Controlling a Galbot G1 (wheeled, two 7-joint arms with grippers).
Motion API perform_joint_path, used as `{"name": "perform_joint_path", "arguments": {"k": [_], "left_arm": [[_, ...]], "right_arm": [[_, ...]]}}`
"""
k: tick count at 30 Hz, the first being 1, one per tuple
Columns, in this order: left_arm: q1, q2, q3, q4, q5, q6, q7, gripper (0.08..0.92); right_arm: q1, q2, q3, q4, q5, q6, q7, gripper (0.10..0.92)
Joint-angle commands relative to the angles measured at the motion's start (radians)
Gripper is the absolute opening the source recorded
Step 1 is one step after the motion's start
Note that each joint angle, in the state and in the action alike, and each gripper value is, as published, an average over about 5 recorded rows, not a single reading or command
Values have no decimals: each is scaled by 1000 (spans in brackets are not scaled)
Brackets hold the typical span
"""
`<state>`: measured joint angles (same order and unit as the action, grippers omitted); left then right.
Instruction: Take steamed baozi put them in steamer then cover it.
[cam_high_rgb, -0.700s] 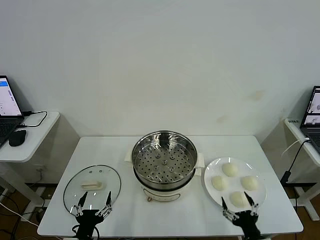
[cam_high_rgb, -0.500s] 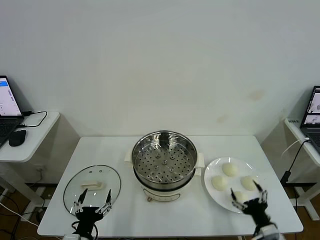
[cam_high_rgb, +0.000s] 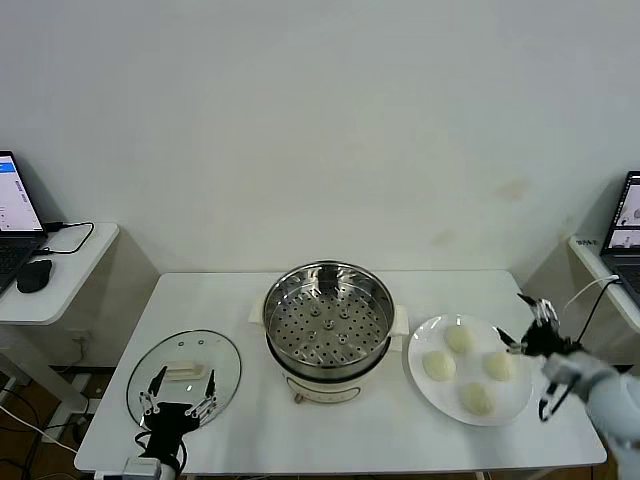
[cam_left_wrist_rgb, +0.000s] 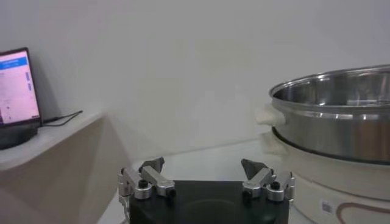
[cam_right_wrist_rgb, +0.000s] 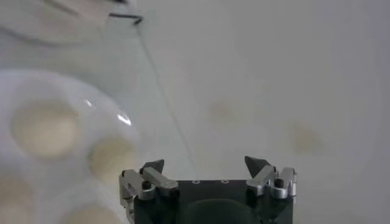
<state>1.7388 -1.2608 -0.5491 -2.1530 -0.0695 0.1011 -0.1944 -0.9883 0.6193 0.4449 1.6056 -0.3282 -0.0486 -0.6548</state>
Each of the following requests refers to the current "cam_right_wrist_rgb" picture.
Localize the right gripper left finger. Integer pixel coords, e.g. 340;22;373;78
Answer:
118;158;180;211

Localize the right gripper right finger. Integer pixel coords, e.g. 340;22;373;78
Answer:
244;155;298;200

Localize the white steamed baozi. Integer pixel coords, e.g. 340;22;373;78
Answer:
87;136;138;186
60;203;124;224
10;99;82;159
0;175;36;224

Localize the white round plate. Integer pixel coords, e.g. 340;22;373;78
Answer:
0;69;141;224

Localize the cream electric cooking pot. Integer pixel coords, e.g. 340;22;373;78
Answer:
0;0;132;48

